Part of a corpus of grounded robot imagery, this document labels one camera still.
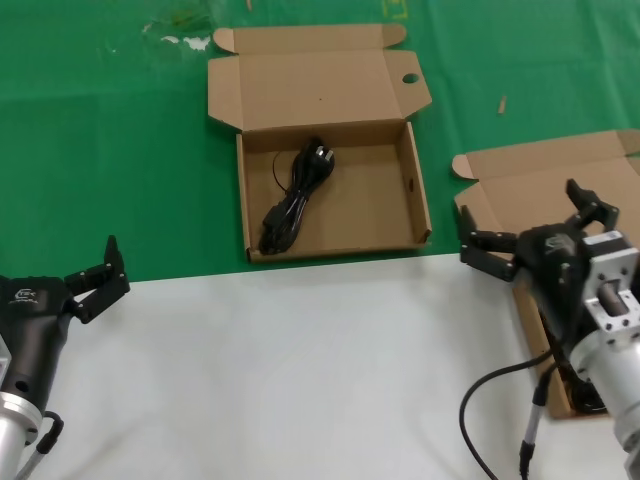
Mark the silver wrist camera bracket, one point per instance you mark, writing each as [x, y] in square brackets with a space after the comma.
[607, 272]

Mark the cardboard box with round hole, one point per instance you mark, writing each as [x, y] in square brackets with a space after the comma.
[310, 85]

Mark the small white paper scrap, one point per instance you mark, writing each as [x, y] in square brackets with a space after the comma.
[170, 38]

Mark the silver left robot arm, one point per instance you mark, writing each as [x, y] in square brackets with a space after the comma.
[12, 430]

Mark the flat cardboard strip scrap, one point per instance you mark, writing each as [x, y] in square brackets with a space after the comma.
[501, 106]

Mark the green table cloth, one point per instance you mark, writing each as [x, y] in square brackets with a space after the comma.
[100, 150]

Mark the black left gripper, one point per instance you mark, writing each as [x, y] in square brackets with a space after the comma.
[30, 315]

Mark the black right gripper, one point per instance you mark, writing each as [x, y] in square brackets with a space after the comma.
[550, 270]

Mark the open cardboard mailer box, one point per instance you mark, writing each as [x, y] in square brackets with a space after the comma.
[530, 175]

